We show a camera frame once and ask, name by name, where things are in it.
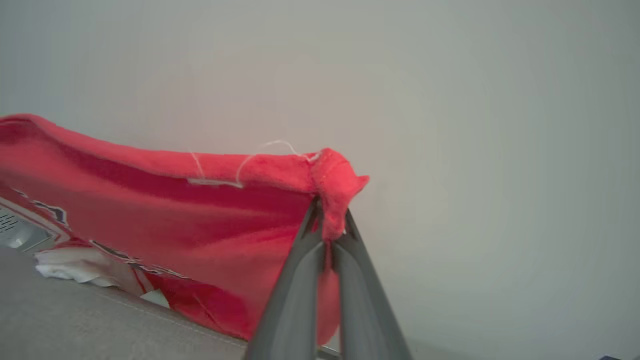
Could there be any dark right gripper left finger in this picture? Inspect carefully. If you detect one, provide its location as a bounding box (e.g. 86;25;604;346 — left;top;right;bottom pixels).
243;197;331;360

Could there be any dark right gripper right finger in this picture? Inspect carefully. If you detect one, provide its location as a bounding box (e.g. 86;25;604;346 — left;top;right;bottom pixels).
330;209;414;360

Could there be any red and white jersey garment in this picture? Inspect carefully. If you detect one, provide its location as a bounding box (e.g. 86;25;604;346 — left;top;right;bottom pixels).
0;113;371;347

